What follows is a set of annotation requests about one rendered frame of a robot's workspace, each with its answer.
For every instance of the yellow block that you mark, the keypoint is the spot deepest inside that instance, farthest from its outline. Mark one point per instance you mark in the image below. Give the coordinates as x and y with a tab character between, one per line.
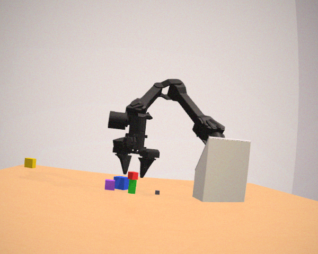
30	163

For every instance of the red block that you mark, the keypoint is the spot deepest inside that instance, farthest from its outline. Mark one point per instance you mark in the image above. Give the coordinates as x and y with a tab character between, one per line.
133	175

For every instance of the green block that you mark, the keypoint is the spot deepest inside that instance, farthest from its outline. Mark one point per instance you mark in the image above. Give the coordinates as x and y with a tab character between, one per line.
131	190
132	183

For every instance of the purple block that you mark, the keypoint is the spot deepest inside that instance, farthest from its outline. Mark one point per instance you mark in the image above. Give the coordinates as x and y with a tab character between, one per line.
109	184

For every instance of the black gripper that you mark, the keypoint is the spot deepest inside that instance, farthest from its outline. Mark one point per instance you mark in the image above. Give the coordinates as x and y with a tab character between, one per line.
148	155

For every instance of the blue block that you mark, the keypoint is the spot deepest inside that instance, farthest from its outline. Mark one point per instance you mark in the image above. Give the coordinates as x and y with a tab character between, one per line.
121	182

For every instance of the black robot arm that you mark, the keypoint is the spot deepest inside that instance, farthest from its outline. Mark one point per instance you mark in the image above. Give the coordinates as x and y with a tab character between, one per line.
135	115

